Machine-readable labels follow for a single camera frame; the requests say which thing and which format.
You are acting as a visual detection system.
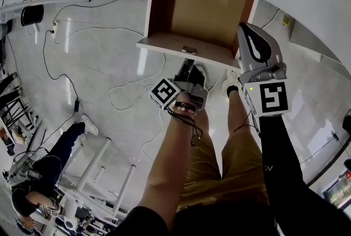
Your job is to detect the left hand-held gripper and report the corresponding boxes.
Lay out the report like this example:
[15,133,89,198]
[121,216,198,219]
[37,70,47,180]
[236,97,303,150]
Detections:
[149,58,210,112]

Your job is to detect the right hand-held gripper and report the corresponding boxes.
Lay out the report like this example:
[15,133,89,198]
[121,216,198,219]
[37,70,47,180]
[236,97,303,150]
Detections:
[236,22,292,118]

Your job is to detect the wooden drawer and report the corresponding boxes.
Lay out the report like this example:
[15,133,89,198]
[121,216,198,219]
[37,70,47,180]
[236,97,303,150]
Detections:
[136,0,260,70]

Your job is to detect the person's right forearm black sleeve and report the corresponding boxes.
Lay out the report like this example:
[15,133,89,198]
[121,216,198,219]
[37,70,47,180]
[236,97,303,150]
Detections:
[258,114,311,204]

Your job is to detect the person's left forearm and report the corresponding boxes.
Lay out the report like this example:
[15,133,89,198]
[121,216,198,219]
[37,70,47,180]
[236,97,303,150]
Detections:
[137,108,199,220]

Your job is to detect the person's left hand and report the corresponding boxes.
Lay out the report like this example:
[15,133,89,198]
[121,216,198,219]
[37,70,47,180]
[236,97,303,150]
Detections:
[174,91,197,106]

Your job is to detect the black printed wristband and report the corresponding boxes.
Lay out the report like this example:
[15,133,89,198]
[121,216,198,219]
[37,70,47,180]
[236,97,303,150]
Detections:
[172,101,199,115]

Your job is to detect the person's right white shoe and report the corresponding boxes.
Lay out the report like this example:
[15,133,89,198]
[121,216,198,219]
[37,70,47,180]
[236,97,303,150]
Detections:
[221,70,242,99]

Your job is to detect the person's right leg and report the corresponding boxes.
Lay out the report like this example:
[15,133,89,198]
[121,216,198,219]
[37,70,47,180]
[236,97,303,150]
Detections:
[227,86,259,143]

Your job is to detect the person's khaki shorts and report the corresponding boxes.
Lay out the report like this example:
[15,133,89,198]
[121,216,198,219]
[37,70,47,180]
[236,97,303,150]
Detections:
[177,130,270,213]

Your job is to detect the small white table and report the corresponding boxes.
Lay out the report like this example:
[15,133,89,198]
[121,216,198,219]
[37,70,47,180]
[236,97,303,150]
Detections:
[64,137,138,217]

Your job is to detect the person's black shirt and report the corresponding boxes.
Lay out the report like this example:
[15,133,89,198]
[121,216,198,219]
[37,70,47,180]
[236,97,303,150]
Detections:
[106,201,351,236]

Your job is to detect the black round bin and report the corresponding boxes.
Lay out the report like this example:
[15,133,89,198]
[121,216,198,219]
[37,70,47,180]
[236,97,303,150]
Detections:
[21,4,45,27]

